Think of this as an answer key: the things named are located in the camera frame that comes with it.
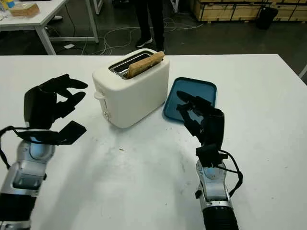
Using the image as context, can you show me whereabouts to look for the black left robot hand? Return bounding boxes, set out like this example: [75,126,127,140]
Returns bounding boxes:
[23,73,89,131]

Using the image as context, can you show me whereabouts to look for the white side table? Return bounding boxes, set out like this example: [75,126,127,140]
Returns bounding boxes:
[0,0,99,55]

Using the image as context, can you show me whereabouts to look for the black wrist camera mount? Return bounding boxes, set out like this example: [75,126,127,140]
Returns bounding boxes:
[14,120,87,146]
[195,143,228,168]

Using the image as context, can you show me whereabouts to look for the teal plastic tray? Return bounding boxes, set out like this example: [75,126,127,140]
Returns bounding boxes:
[163,77,218,124]

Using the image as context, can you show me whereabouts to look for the person in black clothes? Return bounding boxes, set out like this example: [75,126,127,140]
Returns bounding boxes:
[134,0,166,52]

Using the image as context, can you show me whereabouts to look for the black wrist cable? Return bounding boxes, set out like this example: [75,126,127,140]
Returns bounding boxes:
[219,149,243,197]
[0,126,27,168]

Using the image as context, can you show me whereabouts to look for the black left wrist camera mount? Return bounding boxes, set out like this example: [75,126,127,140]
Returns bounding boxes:
[14,120,87,146]

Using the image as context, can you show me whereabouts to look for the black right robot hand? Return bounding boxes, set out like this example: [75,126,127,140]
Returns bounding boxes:
[176,90,226,147]

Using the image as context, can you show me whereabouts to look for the bagged bread loaf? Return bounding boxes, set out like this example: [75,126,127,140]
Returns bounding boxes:
[11,2,40,17]

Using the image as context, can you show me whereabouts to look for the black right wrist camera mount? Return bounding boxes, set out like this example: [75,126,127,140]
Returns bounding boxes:
[195,143,228,168]

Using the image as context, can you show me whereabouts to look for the white floor cables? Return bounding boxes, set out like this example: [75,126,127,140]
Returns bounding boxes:
[81,19,204,55]

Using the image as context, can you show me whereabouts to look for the black trash bin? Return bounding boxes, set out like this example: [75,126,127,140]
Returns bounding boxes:
[256,7,279,30]

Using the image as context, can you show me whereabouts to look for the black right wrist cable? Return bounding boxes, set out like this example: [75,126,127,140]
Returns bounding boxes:
[219,149,243,197]

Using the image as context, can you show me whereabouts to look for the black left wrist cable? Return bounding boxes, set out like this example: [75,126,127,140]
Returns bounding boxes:
[0,126,27,168]

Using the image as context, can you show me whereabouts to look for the wooden crate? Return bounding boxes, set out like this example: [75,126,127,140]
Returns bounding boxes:
[194,0,307,23]

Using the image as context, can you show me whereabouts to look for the cream two-slot toaster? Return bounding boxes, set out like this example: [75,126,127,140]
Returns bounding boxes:
[92,48,170,129]

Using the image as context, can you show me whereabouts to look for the seeded bread slice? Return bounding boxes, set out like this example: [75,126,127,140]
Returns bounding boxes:
[126,51,165,79]

